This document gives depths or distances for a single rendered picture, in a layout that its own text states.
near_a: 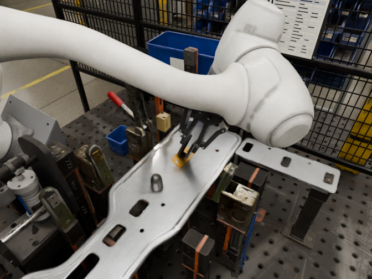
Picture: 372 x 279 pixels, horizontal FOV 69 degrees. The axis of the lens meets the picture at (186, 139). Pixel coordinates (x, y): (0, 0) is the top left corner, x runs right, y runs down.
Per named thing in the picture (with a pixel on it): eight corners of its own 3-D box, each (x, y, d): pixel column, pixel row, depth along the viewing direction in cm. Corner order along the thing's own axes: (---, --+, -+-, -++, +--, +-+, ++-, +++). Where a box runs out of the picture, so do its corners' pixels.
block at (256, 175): (247, 243, 92) (262, 192, 74) (217, 227, 96) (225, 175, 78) (257, 222, 98) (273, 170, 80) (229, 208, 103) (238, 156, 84)
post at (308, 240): (311, 249, 90) (345, 196, 71) (279, 233, 95) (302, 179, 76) (315, 234, 94) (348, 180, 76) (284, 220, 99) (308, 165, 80)
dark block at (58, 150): (95, 249, 90) (55, 161, 63) (81, 239, 93) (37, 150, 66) (106, 237, 94) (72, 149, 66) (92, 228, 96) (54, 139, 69)
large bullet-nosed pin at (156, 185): (158, 197, 72) (156, 181, 68) (149, 192, 73) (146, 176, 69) (165, 189, 74) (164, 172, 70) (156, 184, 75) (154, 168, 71)
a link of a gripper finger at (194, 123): (203, 113, 66) (199, 109, 66) (184, 140, 73) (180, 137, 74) (210, 107, 69) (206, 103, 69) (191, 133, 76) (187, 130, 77)
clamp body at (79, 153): (114, 246, 92) (88, 171, 67) (91, 230, 96) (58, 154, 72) (132, 225, 97) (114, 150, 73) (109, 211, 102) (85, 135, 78)
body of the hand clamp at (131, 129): (150, 206, 103) (140, 136, 81) (137, 198, 106) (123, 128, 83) (159, 195, 107) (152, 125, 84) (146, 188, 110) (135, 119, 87)
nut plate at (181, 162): (180, 168, 76) (181, 165, 76) (169, 160, 77) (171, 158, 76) (194, 153, 82) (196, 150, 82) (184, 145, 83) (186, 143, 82)
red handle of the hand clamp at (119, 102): (142, 130, 80) (104, 93, 80) (140, 134, 82) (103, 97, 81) (151, 123, 83) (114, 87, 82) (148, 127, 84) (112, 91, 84)
